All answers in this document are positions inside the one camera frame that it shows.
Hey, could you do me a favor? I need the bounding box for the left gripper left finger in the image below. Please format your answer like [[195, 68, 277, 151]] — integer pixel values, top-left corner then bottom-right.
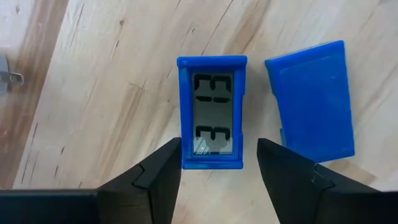
[[98, 137, 183, 224]]

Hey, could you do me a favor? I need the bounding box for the blue rectangular plastic case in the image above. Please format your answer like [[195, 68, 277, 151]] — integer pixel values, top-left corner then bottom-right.
[[264, 40, 356, 164]]

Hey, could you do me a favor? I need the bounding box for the red and white wall charger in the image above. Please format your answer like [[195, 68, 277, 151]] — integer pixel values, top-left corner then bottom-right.
[[0, 53, 25, 94]]

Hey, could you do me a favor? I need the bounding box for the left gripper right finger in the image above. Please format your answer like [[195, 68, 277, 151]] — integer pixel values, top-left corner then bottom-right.
[[256, 138, 382, 224]]

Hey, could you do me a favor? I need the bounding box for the blue digital clock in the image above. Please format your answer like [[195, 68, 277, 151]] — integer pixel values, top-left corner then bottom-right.
[[176, 55, 248, 170]]

